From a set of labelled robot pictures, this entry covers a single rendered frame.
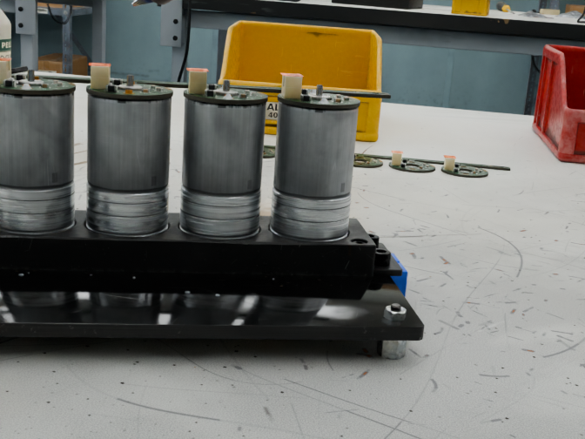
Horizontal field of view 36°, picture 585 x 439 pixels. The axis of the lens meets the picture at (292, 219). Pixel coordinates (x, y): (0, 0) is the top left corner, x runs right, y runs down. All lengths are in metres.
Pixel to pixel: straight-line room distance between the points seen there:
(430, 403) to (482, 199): 0.22
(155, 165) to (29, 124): 0.04
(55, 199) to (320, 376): 0.09
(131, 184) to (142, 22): 4.64
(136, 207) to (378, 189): 0.19
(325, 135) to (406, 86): 4.43
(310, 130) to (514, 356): 0.09
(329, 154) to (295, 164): 0.01
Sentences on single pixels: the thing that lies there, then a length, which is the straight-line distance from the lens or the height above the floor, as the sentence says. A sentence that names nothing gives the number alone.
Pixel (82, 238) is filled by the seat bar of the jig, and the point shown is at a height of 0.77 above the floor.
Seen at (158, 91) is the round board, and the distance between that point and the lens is 0.27.
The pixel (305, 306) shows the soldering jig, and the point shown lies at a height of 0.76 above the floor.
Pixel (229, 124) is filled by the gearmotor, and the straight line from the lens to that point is 0.26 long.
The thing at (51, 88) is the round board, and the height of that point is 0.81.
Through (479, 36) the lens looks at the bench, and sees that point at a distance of 2.61.
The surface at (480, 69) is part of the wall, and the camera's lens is 4.69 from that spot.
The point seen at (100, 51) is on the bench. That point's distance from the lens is 3.42.
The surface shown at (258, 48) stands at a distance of 0.66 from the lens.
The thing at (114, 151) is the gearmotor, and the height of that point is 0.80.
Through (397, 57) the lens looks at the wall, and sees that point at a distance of 4.68.
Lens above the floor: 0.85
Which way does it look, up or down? 16 degrees down
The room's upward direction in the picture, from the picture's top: 4 degrees clockwise
